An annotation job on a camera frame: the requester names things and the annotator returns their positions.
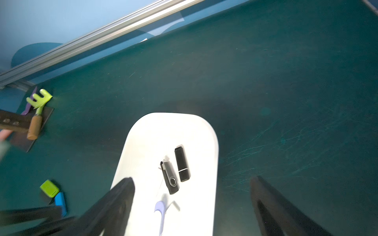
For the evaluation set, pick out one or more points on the white oval storage box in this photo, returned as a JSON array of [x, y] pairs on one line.
[[152, 139]]

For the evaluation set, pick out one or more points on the aluminium back frame rail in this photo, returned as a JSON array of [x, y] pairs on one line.
[[138, 19]]

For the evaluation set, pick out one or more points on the lilac white swivel usb drive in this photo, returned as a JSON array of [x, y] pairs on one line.
[[162, 208]]

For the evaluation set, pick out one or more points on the green toy rake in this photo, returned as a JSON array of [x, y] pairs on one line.
[[37, 102]]

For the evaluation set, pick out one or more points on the pink toy stick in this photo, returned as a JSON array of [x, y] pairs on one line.
[[4, 134]]

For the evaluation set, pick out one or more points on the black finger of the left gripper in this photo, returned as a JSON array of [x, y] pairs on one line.
[[53, 215]]

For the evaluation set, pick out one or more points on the black swivel usb drive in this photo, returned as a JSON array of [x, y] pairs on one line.
[[169, 177]]

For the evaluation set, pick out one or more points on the green usb flash drive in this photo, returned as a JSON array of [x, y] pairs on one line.
[[49, 189]]

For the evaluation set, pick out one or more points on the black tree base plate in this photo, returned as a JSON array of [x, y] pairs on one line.
[[25, 141]]

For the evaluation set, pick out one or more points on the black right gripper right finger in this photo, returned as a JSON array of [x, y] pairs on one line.
[[277, 216]]

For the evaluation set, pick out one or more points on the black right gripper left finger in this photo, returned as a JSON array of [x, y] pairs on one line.
[[108, 217]]

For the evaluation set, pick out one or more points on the blue usb flash drive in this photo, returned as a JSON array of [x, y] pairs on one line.
[[60, 201]]

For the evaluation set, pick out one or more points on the black capped usb drive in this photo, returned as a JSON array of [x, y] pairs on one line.
[[182, 164]]

